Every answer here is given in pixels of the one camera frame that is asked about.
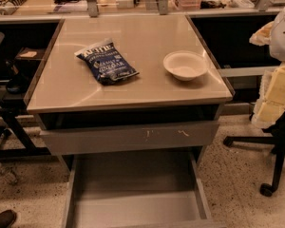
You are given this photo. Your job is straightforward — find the blue chip bag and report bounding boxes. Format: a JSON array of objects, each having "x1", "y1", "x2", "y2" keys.
[{"x1": 75, "y1": 38, "x2": 139, "y2": 86}]

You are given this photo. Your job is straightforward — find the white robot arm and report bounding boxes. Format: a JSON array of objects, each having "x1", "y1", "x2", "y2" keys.
[{"x1": 249, "y1": 7, "x2": 285, "y2": 128}]

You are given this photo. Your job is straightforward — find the grey drawer cabinet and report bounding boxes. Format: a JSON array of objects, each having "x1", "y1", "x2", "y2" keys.
[{"x1": 23, "y1": 13, "x2": 236, "y2": 228}]

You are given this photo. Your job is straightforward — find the closed top drawer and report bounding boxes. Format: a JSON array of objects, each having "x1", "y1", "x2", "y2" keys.
[{"x1": 41, "y1": 121, "x2": 219, "y2": 155}]

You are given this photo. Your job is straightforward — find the open middle drawer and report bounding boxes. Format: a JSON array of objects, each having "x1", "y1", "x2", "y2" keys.
[{"x1": 62, "y1": 149, "x2": 227, "y2": 228}]

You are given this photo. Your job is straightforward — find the white bowl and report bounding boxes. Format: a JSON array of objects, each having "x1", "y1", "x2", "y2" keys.
[{"x1": 163, "y1": 50, "x2": 208, "y2": 82}]

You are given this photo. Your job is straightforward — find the black chair base left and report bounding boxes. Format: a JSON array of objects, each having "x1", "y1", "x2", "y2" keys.
[{"x1": 0, "y1": 108, "x2": 50, "y2": 160}]

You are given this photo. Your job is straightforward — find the black office chair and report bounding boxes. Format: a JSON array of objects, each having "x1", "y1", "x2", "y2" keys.
[{"x1": 223, "y1": 111, "x2": 285, "y2": 197}]

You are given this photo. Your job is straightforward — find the plastic water bottle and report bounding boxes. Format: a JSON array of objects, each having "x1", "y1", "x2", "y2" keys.
[{"x1": 0, "y1": 162, "x2": 18, "y2": 185}]

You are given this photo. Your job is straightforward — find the black shoe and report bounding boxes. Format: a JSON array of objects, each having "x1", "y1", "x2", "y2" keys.
[{"x1": 0, "y1": 210, "x2": 17, "y2": 228}]

